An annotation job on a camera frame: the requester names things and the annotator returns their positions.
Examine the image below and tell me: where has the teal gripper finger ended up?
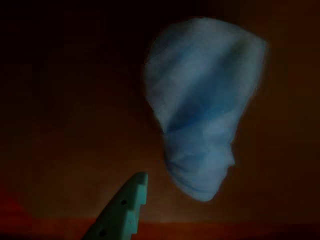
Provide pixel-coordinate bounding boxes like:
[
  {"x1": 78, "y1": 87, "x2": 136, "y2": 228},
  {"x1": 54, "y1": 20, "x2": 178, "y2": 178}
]
[{"x1": 81, "y1": 171, "x2": 149, "y2": 240}]

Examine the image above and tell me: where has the blue disposable cap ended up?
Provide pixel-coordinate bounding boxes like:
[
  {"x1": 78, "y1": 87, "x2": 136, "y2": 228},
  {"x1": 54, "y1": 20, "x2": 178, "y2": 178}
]
[{"x1": 142, "y1": 16, "x2": 268, "y2": 203}]

